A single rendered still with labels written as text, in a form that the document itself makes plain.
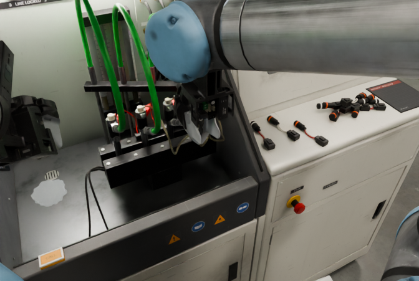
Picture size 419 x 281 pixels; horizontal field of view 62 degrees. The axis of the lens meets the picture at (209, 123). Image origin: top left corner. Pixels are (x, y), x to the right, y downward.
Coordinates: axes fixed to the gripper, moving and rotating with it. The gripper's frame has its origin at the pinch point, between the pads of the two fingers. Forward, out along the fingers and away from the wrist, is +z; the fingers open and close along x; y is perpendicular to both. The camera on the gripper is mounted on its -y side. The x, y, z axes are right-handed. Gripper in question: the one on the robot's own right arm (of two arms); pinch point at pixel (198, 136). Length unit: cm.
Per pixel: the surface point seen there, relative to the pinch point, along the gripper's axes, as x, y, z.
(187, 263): -3.0, -3.0, 49.4
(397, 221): 128, -12, 122
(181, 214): -3.7, -3.5, 26.6
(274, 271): 32, -3, 82
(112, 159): -14.1, -27.1, 23.4
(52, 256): -33.5, -4.9, 25.2
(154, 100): -4.0, -13.6, -1.7
